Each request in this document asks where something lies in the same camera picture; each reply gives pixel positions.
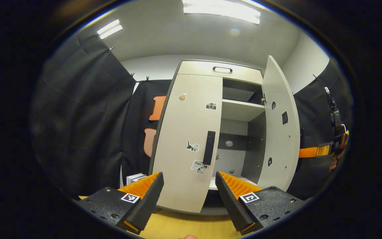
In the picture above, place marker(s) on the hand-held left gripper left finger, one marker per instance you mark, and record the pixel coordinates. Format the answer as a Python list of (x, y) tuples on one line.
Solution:
[(149, 202)]

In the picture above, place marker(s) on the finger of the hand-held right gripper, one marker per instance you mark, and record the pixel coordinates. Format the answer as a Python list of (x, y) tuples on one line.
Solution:
[(313, 151)]

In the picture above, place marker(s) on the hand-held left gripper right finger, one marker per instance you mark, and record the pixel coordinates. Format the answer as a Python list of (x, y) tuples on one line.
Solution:
[(230, 205)]

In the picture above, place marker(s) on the white cabinet door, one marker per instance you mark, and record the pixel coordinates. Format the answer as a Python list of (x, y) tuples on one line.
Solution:
[(280, 139), (184, 126)]

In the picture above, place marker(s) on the white double-door shoe cabinet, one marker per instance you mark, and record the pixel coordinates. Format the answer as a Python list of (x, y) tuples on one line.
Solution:
[(240, 109)]

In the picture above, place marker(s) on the white box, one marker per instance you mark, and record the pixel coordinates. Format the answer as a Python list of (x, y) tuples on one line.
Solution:
[(134, 178)]

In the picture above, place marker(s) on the long ceiling light panel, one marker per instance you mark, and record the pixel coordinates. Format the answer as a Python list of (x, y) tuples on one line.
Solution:
[(221, 10)]

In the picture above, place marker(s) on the small ceiling light panel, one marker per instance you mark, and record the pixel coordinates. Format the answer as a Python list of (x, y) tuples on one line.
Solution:
[(109, 29)]

